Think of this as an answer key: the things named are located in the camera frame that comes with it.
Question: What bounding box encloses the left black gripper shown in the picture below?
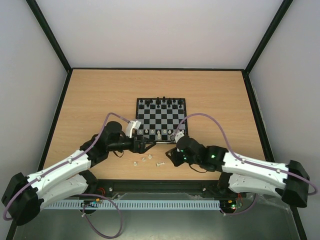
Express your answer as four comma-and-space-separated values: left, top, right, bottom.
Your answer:
108, 132, 157, 154

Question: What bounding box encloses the green circuit board right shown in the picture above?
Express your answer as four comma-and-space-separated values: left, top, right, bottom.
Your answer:
223, 198, 244, 210

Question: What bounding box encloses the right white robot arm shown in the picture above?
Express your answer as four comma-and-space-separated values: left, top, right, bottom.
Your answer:
165, 135, 310, 208

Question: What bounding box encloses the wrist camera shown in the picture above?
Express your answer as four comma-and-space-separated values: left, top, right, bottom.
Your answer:
125, 119, 141, 139
169, 130, 185, 144

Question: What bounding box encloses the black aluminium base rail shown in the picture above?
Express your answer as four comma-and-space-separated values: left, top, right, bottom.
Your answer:
85, 179, 247, 200

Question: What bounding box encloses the black and silver chessboard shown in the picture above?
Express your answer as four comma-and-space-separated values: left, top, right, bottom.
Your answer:
135, 97, 188, 143

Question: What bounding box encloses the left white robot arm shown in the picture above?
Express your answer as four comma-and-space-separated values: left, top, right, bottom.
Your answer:
1, 120, 156, 226

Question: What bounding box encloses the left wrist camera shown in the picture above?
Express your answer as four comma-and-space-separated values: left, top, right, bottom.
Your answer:
125, 119, 141, 139

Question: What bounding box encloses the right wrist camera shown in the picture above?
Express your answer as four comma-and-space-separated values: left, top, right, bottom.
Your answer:
169, 130, 185, 144

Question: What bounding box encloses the white slotted cable duct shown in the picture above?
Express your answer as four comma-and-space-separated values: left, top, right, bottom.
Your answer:
46, 199, 221, 211

